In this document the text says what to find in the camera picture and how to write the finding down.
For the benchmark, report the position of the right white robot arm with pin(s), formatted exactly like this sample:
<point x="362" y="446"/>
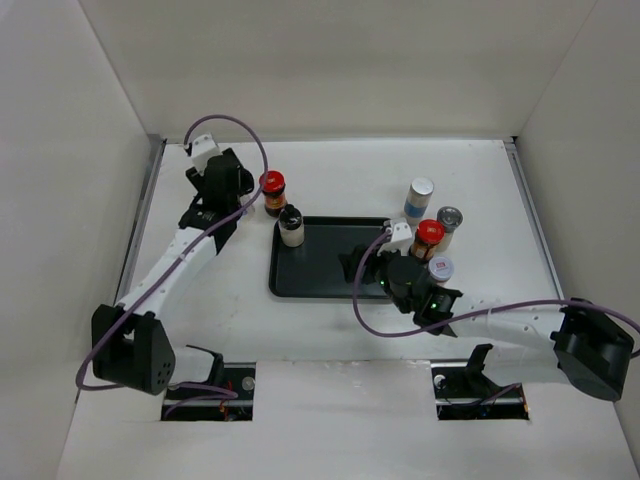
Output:
<point x="567" y="341"/>

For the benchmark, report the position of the red-lid chili sauce jar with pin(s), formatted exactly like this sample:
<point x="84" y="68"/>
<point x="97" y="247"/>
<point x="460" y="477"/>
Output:
<point x="428" y="235"/>
<point x="273" y="189"/>

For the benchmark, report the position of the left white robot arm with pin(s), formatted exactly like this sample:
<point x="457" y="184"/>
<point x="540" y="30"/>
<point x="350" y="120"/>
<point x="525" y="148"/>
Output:
<point x="131" y="345"/>

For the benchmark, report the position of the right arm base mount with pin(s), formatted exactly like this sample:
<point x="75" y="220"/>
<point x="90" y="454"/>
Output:
<point x="463" y="393"/>

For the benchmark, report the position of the black-cap clear bottle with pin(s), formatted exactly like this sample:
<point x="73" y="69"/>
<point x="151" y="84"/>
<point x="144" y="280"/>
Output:
<point x="291" y="226"/>

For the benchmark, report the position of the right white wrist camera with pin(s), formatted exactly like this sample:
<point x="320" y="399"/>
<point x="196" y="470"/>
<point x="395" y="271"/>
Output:
<point x="400" y="236"/>

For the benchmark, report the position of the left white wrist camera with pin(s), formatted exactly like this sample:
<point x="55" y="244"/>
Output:
<point x="201" y="150"/>

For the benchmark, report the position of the red-white label lid jar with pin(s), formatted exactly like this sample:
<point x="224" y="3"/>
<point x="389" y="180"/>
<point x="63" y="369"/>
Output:
<point x="441" y="269"/>

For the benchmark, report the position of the silver-cap seasoning bottle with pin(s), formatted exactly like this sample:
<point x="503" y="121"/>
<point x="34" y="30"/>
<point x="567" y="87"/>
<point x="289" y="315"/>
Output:
<point x="450" y="218"/>

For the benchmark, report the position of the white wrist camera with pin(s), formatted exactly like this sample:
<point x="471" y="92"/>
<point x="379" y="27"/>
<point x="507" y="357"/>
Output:
<point x="400" y="236"/>
<point x="201" y="150"/>

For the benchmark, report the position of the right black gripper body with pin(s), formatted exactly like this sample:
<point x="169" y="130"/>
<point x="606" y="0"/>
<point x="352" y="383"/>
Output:
<point x="378" y="270"/>

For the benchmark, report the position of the right red-lid chili sauce jar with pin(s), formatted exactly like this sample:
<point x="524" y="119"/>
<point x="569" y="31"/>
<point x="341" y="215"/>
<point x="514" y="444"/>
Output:
<point x="428" y="235"/>

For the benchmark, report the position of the left red-lid chili sauce jar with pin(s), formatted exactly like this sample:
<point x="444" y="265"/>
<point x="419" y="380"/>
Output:
<point x="273" y="189"/>

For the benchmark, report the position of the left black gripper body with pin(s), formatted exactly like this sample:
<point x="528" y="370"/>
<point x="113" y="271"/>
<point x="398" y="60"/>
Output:
<point x="246" y="186"/>

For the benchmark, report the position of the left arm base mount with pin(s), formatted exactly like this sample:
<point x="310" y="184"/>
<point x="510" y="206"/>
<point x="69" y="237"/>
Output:
<point x="205" y="387"/>

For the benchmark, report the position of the black rectangular tray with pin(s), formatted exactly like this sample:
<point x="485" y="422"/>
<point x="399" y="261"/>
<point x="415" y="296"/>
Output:
<point x="313" y="270"/>

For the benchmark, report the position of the silver-lid bead jar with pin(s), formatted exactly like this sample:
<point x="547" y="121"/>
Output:
<point x="417" y="199"/>
<point x="250" y="210"/>

